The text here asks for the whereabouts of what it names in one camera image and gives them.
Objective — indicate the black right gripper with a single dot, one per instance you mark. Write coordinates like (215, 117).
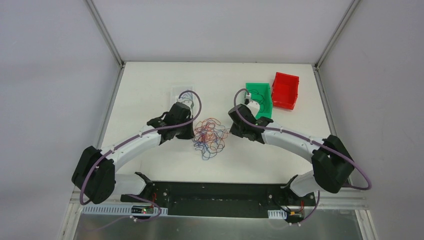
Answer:
(237, 130)

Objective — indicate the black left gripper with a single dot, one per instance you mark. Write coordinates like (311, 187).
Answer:
(187, 133)

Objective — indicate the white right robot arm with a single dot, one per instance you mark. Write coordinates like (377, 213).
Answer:
(330, 171)

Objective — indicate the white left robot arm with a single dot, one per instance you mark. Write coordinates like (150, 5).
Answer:
(96, 173)

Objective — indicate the clear plastic bin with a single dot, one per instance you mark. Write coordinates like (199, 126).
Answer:
(182, 92)

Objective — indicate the green plastic bin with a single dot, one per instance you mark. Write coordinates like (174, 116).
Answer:
(261, 93)

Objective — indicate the red plastic bin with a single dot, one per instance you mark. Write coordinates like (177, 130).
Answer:
(285, 90)

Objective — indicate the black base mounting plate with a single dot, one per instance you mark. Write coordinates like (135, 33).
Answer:
(229, 200)

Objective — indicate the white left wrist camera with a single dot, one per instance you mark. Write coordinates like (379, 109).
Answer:
(188, 102)

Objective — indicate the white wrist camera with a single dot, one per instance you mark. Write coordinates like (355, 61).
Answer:
(188, 102)
(252, 105)

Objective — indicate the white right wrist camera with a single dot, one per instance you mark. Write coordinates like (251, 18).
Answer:
(252, 105)

